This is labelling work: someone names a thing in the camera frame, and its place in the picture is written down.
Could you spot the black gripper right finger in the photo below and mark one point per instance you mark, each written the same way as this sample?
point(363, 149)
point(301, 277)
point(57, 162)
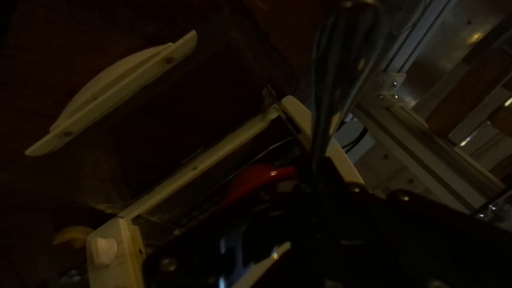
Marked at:
point(357, 229)

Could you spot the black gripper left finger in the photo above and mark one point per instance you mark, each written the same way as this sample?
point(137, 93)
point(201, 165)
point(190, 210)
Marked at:
point(297, 234)

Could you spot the white microwave oven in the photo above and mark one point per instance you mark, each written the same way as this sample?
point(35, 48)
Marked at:
point(113, 250)

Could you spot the grey aluminium extrusion frame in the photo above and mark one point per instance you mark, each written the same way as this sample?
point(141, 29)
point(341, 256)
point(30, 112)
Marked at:
point(425, 106)

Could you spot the metal spoon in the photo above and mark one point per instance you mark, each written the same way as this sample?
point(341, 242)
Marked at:
point(345, 69)

